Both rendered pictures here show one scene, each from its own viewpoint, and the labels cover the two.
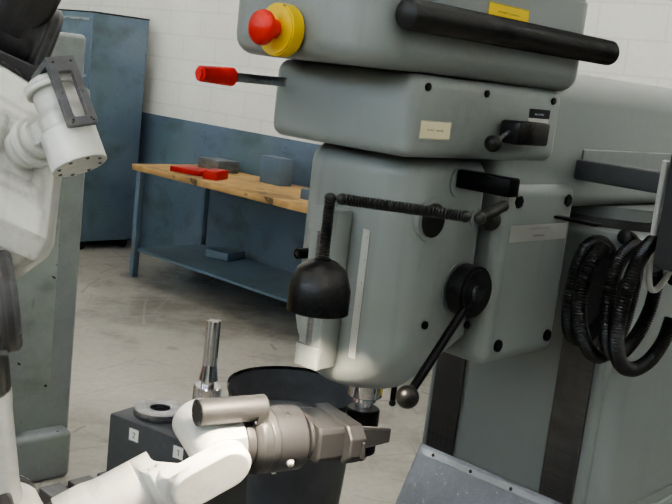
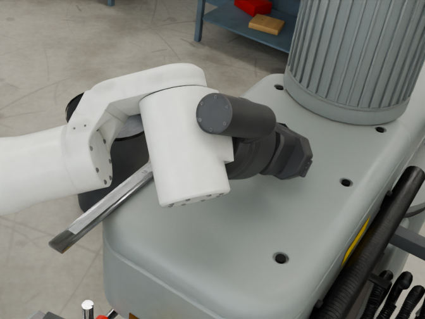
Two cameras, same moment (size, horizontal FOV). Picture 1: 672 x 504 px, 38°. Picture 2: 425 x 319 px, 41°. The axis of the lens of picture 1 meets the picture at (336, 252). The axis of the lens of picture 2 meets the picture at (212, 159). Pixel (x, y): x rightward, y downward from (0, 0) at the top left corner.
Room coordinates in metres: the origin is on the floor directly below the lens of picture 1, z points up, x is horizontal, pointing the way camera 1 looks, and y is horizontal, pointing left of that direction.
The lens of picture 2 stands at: (0.78, 0.16, 2.35)
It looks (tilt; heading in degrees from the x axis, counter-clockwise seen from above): 38 degrees down; 346
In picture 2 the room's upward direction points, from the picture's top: 8 degrees clockwise
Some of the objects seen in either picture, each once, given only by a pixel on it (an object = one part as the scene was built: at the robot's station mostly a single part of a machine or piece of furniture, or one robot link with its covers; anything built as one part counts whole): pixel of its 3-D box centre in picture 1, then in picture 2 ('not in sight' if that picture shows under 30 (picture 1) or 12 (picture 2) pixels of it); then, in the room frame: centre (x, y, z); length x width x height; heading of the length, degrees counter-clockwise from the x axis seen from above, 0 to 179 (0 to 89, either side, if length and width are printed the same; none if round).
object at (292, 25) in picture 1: (281, 30); not in sight; (1.15, 0.09, 1.76); 0.06 x 0.02 x 0.06; 47
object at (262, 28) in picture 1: (266, 27); not in sight; (1.14, 0.11, 1.76); 0.04 x 0.03 x 0.04; 47
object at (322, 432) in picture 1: (305, 436); not in sight; (1.27, 0.01, 1.23); 0.13 x 0.12 x 0.10; 33
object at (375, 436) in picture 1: (372, 437); not in sight; (1.30, -0.08, 1.23); 0.06 x 0.02 x 0.03; 122
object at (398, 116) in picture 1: (420, 112); not in sight; (1.35, -0.09, 1.68); 0.34 x 0.24 x 0.10; 137
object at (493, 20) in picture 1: (518, 35); (363, 254); (1.25, -0.19, 1.79); 0.45 x 0.04 x 0.04; 137
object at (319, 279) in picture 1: (320, 284); not in sight; (1.10, 0.01, 1.48); 0.07 x 0.07 x 0.06
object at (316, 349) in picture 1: (323, 287); not in sight; (1.24, 0.01, 1.44); 0.04 x 0.04 x 0.21; 47
